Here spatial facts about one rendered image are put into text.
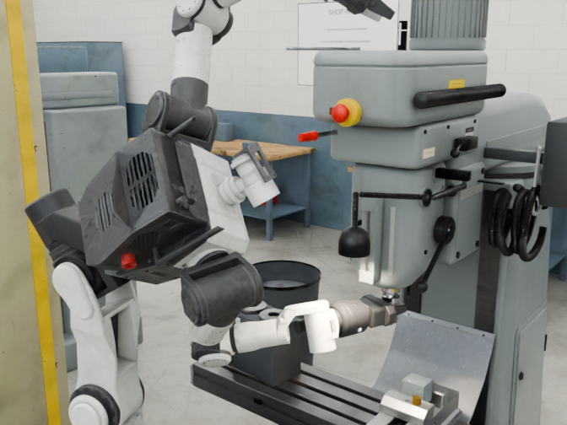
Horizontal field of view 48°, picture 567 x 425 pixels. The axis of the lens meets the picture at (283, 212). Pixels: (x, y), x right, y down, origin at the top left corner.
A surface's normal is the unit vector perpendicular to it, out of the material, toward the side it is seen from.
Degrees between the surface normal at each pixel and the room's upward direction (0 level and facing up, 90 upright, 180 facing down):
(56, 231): 90
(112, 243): 74
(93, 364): 90
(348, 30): 90
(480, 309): 90
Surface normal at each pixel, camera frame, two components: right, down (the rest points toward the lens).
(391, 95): -0.18, 0.24
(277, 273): 0.11, 0.18
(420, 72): 0.78, 0.15
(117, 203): -0.73, -0.11
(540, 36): -0.62, 0.19
